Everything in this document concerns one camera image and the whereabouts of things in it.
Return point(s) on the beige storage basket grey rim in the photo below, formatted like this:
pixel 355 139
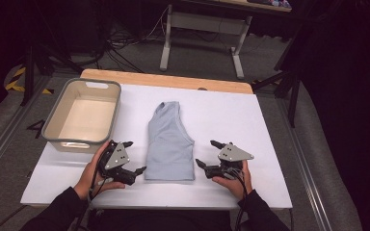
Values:
pixel 86 118

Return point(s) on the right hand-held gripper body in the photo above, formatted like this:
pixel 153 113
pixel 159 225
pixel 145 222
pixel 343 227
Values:
pixel 232 154

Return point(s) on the person's left hand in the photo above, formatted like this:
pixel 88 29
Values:
pixel 88 179

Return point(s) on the person's torso in dark clothing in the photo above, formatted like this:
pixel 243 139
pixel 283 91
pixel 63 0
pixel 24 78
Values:
pixel 163 221

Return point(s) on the person's right hand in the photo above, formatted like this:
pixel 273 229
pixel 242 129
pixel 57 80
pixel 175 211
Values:
pixel 237 187

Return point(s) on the black tripod stand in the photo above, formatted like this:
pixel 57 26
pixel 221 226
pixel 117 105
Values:
pixel 294 96
pixel 29 73

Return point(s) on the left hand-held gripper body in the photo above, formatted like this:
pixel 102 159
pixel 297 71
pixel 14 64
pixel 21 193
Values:
pixel 117 157

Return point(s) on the metal floor rail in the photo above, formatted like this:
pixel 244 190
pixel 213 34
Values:
pixel 305 166
pixel 3 141

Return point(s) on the light blue tank top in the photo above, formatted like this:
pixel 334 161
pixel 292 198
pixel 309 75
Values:
pixel 170 147

